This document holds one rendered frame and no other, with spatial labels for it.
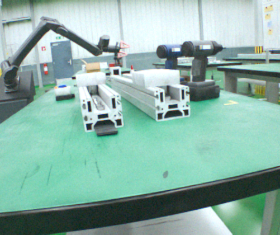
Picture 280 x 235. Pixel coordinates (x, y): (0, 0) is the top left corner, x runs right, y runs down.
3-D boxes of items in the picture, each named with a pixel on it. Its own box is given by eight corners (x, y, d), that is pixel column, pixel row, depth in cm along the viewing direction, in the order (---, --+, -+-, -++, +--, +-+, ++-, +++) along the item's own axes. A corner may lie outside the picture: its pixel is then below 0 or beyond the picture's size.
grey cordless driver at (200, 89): (181, 99, 94) (178, 41, 88) (220, 93, 101) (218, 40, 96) (193, 102, 87) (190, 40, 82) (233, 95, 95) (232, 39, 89)
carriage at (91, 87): (77, 90, 105) (75, 74, 104) (102, 87, 108) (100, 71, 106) (77, 94, 90) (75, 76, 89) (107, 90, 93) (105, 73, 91)
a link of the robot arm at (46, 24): (44, 9, 126) (51, 17, 122) (60, 21, 139) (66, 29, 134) (-4, 67, 134) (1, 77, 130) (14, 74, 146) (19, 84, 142)
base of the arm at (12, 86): (7, 79, 147) (4, 93, 141) (3, 70, 140) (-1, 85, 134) (20, 77, 148) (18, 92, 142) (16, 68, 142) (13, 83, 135)
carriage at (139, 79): (132, 90, 86) (131, 71, 84) (162, 87, 89) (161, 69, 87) (145, 97, 71) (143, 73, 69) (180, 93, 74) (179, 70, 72)
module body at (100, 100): (79, 94, 137) (77, 79, 135) (96, 92, 139) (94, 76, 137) (85, 132, 62) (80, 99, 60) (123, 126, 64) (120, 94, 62)
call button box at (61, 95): (56, 98, 127) (55, 87, 125) (75, 96, 129) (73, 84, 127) (56, 100, 119) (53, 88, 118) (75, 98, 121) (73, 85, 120)
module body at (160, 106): (112, 89, 141) (110, 75, 139) (128, 88, 144) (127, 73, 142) (156, 121, 66) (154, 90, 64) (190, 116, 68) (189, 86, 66)
